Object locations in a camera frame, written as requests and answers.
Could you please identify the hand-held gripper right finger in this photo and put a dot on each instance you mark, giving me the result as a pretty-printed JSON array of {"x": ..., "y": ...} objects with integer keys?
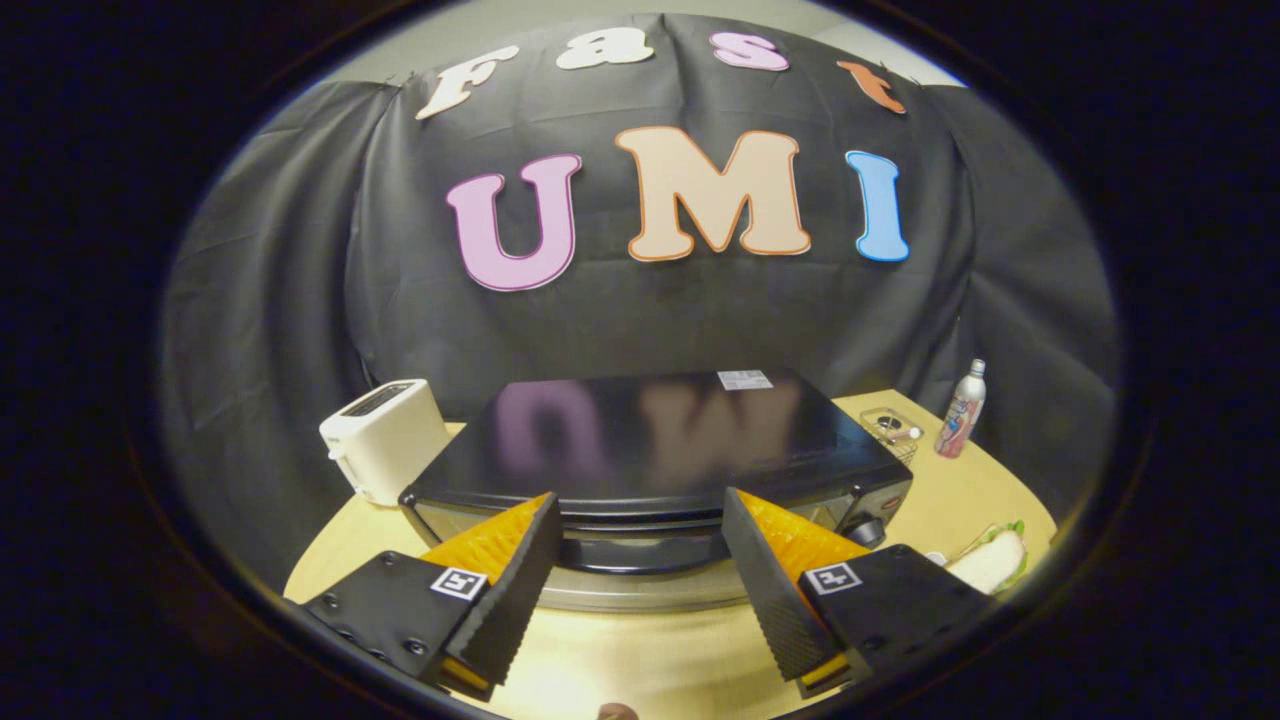
[{"x": 770, "y": 600}]

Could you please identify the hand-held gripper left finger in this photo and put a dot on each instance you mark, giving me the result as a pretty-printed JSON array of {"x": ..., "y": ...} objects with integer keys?
[{"x": 515, "y": 590}]

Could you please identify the black toaster oven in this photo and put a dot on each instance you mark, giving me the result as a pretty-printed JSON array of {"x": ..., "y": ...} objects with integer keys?
[{"x": 650, "y": 440}]

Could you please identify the white bread lettuce sandwich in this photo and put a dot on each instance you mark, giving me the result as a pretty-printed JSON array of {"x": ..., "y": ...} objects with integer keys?
[{"x": 990, "y": 562}]

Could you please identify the white slot toaster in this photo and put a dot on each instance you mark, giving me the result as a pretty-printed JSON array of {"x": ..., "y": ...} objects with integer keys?
[{"x": 385, "y": 440}]

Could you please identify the clear glass jar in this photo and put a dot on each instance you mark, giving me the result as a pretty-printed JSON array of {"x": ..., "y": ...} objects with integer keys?
[{"x": 890, "y": 435}]

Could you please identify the white pink spray bottle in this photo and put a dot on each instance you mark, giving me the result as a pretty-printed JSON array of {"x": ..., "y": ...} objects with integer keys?
[{"x": 960, "y": 415}]

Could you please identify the black backdrop cloth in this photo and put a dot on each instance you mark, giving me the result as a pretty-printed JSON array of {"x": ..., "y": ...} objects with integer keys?
[{"x": 700, "y": 310}]

